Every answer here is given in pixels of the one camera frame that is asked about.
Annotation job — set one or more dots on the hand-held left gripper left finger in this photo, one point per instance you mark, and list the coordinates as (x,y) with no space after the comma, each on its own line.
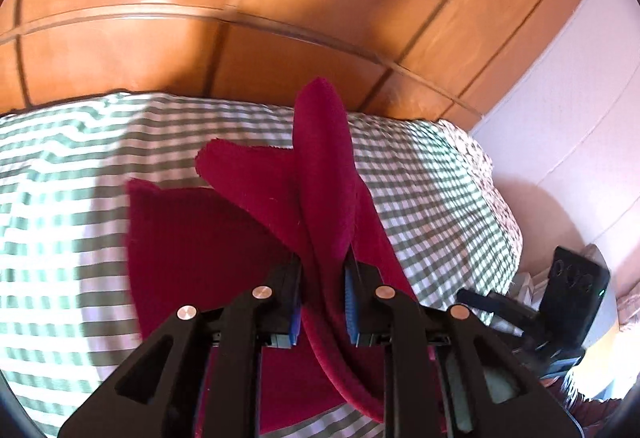
(294,318)

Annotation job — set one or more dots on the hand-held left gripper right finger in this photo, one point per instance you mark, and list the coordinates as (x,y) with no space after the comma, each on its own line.
(352,313)

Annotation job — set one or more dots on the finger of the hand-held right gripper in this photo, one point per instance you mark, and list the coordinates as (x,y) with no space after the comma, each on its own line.
(500,308)

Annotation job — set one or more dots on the green checkered bed sheet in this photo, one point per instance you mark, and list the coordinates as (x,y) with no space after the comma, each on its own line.
(75,198)

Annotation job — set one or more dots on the red cloth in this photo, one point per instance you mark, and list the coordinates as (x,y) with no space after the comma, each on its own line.
(320,188)

